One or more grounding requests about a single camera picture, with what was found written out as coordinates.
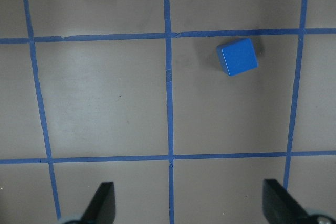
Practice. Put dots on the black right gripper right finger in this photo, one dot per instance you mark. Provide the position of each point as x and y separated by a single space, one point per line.
279 206

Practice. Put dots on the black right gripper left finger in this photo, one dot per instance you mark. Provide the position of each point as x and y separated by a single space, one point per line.
102 208

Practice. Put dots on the blue wooden block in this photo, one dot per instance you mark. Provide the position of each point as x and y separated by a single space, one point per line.
237 56

